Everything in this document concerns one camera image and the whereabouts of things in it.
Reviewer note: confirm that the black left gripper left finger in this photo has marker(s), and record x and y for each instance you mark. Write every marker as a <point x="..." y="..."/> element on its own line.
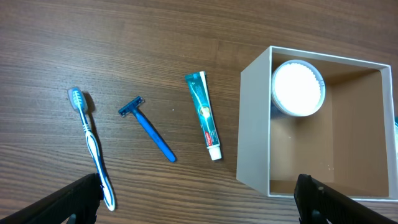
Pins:
<point x="76" y="203"/>

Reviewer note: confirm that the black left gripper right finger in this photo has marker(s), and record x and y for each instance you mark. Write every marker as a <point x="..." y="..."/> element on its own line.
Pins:
<point x="319" y="203"/>

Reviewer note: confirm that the blue white toothbrush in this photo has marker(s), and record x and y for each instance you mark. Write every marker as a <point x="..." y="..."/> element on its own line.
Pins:
<point x="78" y="103"/>

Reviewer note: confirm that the white cardboard box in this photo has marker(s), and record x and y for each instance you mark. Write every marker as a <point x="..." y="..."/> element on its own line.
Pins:
<point x="349" y="144"/>

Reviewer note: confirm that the green toothpaste tube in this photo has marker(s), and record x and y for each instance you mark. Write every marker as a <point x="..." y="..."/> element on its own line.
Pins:
<point x="199" y="91"/>

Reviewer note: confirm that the white round cotton swab jar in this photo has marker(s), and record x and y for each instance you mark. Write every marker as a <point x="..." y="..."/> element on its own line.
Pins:
<point x="297" y="89"/>

